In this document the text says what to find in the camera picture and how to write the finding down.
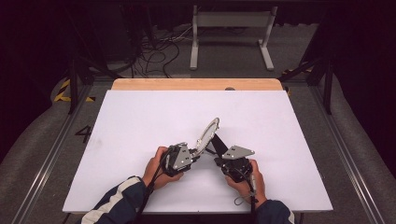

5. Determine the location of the black fish-shaped pad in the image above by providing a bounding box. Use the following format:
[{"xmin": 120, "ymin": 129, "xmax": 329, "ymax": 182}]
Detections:
[{"xmin": 210, "ymin": 133, "xmax": 227, "ymax": 153}]

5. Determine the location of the tangle of floor cables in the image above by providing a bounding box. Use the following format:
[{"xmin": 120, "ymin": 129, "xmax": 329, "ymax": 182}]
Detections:
[{"xmin": 129, "ymin": 26, "xmax": 195, "ymax": 79}]

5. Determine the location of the white metal desk frame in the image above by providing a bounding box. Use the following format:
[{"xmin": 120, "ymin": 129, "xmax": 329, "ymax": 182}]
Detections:
[{"xmin": 190, "ymin": 4, "xmax": 278, "ymax": 72}]

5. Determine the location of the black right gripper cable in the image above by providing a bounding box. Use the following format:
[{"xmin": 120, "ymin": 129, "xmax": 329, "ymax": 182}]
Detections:
[{"xmin": 241, "ymin": 169, "xmax": 258, "ymax": 218}]

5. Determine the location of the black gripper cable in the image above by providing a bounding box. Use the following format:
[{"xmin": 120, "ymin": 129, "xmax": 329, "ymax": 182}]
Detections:
[
  {"xmin": 134, "ymin": 146, "xmax": 176, "ymax": 224},
  {"xmin": 241, "ymin": 169, "xmax": 258, "ymax": 218}
]

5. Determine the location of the aluminium floor rail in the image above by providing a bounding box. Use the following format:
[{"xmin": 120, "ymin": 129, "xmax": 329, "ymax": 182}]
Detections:
[
  {"xmin": 11, "ymin": 83, "xmax": 94, "ymax": 224},
  {"xmin": 309, "ymin": 83, "xmax": 387, "ymax": 224}
]

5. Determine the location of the person's right hand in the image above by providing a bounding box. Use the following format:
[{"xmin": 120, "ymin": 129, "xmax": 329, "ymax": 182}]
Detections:
[{"xmin": 225, "ymin": 158, "xmax": 268, "ymax": 207}]

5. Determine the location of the white wrist cord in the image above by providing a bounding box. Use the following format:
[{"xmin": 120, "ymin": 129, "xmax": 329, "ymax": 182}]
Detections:
[{"xmin": 233, "ymin": 174, "xmax": 259, "ymax": 207}]

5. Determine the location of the wooden table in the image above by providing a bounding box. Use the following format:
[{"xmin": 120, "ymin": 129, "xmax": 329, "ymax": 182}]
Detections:
[{"xmin": 110, "ymin": 77, "xmax": 284, "ymax": 91}]

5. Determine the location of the black metal stand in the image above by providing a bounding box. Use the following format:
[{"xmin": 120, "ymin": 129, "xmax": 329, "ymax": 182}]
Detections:
[
  {"xmin": 64, "ymin": 8, "xmax": 124, "ymax": 116},
  {"xmin": 277, "ymin": 52, "xmax": 335, "ymax": 116}
]

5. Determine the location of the yellow black floor tape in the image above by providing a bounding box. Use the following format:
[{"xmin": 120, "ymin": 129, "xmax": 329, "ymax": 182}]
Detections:
[
  {"xmin": 53, "ymin": 78, "xmax": 96, "ymax": 104},
  {"xmin": 280, "ymin": 63, "xmax": 314, "ymax": 77}
]

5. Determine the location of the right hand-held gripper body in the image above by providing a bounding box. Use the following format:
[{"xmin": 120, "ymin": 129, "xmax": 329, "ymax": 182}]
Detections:
[{"xmin": 214, "ymin": 145, "xmax": 256, "ymax": 184}]

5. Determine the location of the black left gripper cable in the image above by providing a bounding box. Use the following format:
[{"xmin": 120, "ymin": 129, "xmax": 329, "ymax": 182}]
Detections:
[{"xmin": 134, "ymin": 146, "xmax": 176, "ymax": 224}]

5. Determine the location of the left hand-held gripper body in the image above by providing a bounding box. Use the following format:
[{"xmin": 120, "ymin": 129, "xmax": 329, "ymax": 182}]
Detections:
[{"xmin": 161, "ymin": 141, "xmax": 201, "ymax": 178}]

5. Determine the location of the white board sheet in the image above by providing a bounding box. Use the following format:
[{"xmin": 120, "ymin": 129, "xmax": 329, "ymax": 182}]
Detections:
[{"xmin": 62, "ymin": 90, "xmax": 334, "ymax": 215}]

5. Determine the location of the person's left hand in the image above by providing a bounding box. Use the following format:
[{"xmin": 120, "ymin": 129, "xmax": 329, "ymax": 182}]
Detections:
[{"xmin": 142, "ymin": 146, "xmax": 185, "ymax": 191}]

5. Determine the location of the white oval plate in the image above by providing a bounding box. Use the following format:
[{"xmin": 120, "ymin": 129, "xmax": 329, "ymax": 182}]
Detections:
[{"xmin": 193, "ymin": 117, "xmax": 220, "ymax": 157}]

